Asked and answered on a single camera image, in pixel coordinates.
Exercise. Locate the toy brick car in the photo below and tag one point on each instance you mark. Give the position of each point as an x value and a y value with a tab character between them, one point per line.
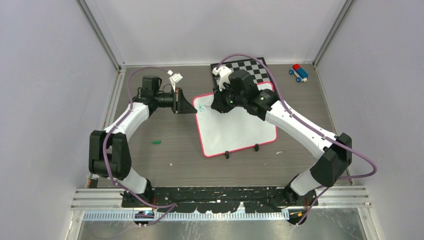
300	74

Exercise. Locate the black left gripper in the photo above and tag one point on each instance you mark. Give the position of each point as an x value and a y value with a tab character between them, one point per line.
180	104

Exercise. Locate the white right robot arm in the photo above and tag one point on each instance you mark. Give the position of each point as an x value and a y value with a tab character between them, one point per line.
237	89

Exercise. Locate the black and white chessboard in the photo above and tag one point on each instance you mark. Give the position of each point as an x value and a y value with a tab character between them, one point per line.
254	68

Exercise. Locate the slotted cable duct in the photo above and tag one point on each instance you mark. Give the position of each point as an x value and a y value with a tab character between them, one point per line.
150	215

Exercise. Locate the red-framed whiteboard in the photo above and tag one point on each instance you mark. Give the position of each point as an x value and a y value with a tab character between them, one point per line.
224	133

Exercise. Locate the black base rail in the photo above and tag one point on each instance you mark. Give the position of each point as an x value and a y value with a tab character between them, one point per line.
219	200

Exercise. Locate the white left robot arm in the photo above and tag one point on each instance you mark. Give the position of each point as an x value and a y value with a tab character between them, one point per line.
109	155

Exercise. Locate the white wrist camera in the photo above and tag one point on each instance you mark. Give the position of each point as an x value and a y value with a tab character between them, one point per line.
223	73
174	78

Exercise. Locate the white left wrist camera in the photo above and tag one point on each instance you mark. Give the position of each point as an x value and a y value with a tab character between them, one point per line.
174	78

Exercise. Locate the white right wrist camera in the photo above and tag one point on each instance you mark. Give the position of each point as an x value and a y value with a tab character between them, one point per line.
223	73

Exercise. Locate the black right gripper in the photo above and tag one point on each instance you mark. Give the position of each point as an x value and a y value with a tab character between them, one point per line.
218	103

